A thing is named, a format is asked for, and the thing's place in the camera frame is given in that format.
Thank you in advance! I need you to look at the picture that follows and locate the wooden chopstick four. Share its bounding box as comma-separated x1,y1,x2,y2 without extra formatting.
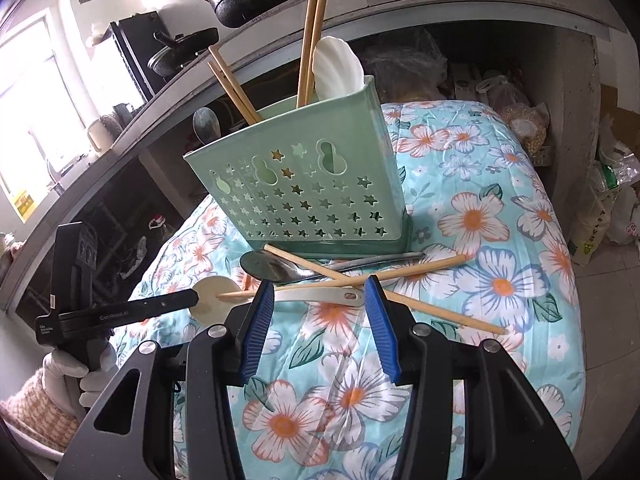
303,0,328,105

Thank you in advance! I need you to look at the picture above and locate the wooden chopstick six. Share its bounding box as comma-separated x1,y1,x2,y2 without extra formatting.
216,255,468,302

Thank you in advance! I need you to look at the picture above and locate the metal spoon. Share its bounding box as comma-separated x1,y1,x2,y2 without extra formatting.
240,250,426,282

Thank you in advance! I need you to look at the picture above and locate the white gloved left hand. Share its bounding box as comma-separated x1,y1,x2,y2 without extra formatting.
42,342,117,415

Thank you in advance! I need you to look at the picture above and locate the white shell rice paddle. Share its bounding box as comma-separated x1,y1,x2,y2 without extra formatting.
311,36,366,101

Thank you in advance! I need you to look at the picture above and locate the wooden chopstick five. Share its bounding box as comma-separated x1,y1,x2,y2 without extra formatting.
264,245,506,335

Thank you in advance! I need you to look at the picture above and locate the floral blue quilt cloth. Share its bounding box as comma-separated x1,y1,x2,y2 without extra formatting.
108,100,587,480

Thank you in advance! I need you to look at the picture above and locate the black wok pan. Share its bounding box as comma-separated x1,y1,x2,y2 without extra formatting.
148,27,219,80

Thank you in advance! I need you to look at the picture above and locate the beige soup spoon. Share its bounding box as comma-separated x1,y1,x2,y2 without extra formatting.
191,275,366,325

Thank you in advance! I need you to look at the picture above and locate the cream mug on counter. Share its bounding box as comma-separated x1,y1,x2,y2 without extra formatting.
87,119,114,154

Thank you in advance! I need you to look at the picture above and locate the wooden chopstick three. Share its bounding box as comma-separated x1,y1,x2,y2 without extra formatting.
296,0,318,108

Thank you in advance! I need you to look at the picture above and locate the rice sack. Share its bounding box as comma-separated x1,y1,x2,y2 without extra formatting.
568,162,620,266

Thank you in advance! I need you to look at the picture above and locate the wooden chopstick one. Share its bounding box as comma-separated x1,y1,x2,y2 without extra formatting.
208,46,262,124

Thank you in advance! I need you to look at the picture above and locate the green plastic utensil holder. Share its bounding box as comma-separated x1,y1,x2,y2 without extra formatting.
184,77,410,258

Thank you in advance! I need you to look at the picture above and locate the wooden chopstick two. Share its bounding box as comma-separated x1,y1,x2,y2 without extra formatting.
207,62,257,125

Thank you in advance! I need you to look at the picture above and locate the cooking oil bottle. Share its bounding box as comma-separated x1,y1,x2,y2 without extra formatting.
149,214,174,242

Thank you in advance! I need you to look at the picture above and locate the bag of beans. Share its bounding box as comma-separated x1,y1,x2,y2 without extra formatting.
488,76,550,156

